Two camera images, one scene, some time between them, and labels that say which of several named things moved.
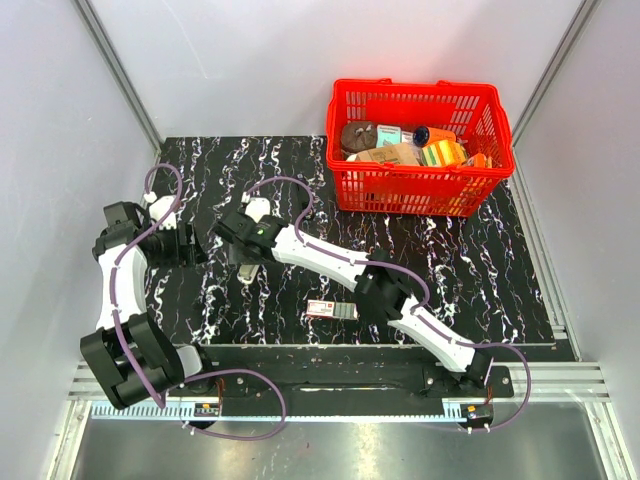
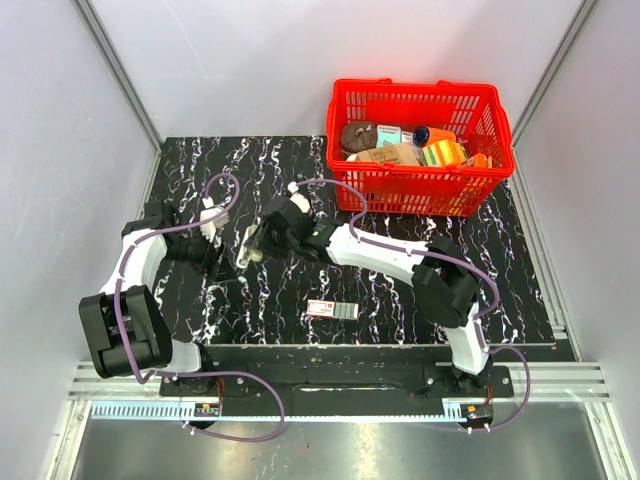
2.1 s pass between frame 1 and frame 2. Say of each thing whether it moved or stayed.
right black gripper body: moved
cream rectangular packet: moved
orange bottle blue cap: stayed
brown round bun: stayed
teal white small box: stayed
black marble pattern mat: stayed
